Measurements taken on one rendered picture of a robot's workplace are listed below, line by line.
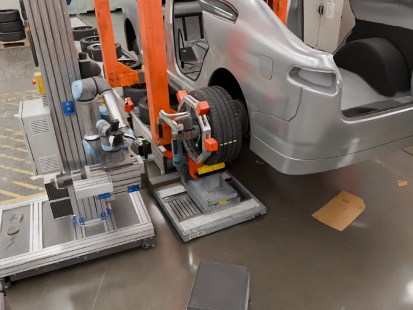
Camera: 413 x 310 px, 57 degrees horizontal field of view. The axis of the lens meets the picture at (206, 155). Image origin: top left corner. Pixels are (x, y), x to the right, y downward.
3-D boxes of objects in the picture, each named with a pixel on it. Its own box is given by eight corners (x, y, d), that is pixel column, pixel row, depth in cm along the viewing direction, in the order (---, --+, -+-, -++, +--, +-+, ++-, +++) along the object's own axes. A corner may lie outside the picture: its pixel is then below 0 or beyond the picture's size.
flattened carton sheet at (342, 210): (370, 204, 363) (370, 201, 361) (340, 232, 330) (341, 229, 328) (341, 192, 382) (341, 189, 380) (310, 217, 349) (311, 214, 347)
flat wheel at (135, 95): (158, 88, 592) (157, 73, 581) (177, 100, 543) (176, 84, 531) (117, 96, 563) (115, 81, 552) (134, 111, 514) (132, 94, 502)
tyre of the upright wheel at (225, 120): (203, 80, 347) (209, 147, 372) (179, 84, 339) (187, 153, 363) (240, 91, 291) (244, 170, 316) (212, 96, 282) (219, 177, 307)
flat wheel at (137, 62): (150, 73, 663) (149, 59, 651) (129, 84, 610) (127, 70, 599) (119, 69, 687) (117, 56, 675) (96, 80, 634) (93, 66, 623)
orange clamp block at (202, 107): (207, 114, 298) (209, 107, 291) (198, 116, 295) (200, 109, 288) (203, 107, 301) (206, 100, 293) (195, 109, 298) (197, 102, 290)
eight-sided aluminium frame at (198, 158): (212, 171, 314) (210, 109, 287) (204, 173, 311) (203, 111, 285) (185, 144, 357) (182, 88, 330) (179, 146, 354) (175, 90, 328)
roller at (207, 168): (227, 168, 336) (227, 162, 333) (197, 176, 325) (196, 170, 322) (224, 165, 341) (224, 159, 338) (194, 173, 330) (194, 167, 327)
